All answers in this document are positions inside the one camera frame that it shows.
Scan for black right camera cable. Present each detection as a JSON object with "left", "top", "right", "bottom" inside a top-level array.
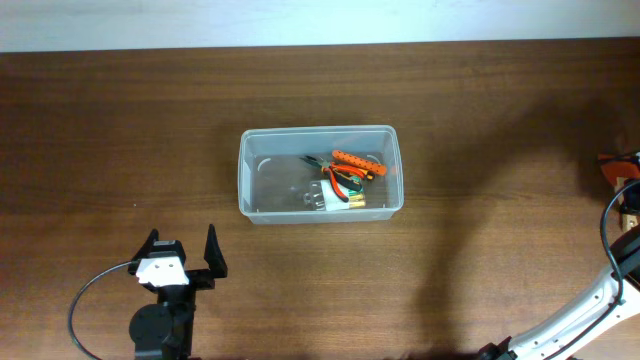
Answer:
[{"left": 554, "top": 152, "right": 640, "bottom": 360}]

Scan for socket bit rail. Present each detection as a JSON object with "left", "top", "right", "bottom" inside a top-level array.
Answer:
[{"left": 332, "top": 150, "right": 387, "bottom": 176}]

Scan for clear screwdriver set case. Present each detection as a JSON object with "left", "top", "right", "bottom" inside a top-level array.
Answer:
[{"left": 303, "top": 180, "right": 366, "bottom": 211}]

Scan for orange black pliers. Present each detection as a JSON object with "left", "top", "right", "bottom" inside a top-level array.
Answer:
[{"left": 301, "top": 155, "right": 375, "bottom": 192}]

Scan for red wooden-handled scraper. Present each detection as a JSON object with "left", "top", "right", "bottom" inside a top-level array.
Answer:
[{"left": 597, "top": 152, "right": 639, "bottom": 232}]

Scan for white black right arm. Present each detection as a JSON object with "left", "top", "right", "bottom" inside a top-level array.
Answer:
[{"left": 475, "top": 150, "right": 639, "bottom": 360}]

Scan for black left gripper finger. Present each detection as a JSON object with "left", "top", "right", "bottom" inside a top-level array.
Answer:
[
  {"left": 204, "top": 224, "right": 228, "bottom": 279},
  {"left": 132, "top": 229, "right": 159, "bottom": 263}
]

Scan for red handled pliers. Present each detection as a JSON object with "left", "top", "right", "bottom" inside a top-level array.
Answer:
[{"left": 319, "top": 160, "right": 369, "bottom": 202}]

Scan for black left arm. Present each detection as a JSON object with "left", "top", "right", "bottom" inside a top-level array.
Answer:
[{"left": 128, "top": 225, "right": 228, "bottom": 360}]

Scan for clear plastic container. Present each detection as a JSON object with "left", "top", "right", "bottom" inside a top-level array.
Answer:
[{"left": 238, "top": 125, "right": 404, "bottom": 225}]

